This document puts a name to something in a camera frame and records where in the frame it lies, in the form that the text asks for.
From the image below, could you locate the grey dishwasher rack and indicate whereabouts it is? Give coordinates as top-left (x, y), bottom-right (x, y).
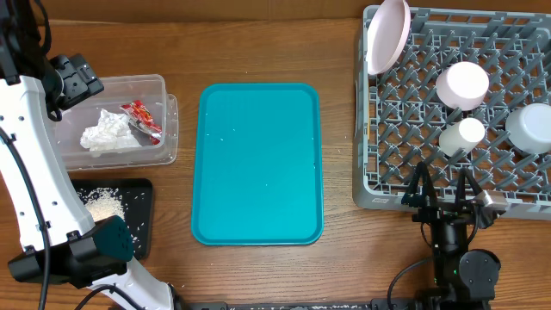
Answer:
top-left (352, 7), bottom-right (550, 220)

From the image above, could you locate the clear plastic bin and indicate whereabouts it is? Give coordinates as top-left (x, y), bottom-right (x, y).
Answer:
top-left (54, 74), bottom-right (179, 171)

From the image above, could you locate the large pink plate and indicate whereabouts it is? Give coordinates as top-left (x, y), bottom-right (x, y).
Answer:
top-left (366, 0), bottom-right (411, 75)

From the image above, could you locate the white tissue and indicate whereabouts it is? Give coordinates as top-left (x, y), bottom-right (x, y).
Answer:
top-left (80, 109), bottom-right (140, 152)

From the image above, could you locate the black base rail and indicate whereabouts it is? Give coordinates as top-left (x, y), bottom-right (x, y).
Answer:
top-left (185, 298), bottom-right (491, 310)

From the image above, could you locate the red snack wrapper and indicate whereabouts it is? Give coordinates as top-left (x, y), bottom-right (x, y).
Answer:
top-left (120, 100), bottom-right (163, 145)

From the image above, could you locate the pink small saucer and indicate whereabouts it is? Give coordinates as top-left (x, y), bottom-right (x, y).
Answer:
top-left (436, 61), bottom-right (489, 111)

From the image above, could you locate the white cup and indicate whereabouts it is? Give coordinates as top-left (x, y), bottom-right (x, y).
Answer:
top-left (439, 118), bottom-right (486, 157)

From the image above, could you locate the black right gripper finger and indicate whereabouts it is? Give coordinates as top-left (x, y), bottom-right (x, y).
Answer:
top-left (401, 161), bottom-right (437, 207)
top-left (454, 167), bottom-right (484, 206)

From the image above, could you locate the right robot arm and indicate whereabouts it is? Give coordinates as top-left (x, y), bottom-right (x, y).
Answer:
top-left (386, 162), bottom-right (506, 309)

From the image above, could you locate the grey bowl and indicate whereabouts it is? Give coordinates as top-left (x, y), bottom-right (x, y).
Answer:
top-left (505, 103), bottom-right (550, 154)

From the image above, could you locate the teal plastic tray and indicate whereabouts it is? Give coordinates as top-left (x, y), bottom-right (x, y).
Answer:
top-left (191, 83), bottom-right (324, 246)

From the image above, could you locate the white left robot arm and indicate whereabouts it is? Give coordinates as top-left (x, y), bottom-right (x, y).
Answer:
top-left (1, 0), bottom-right (186, 309)

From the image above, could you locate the black tray bin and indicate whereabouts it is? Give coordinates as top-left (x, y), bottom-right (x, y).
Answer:
top-left (72, 178), bottom-right (155, 260)

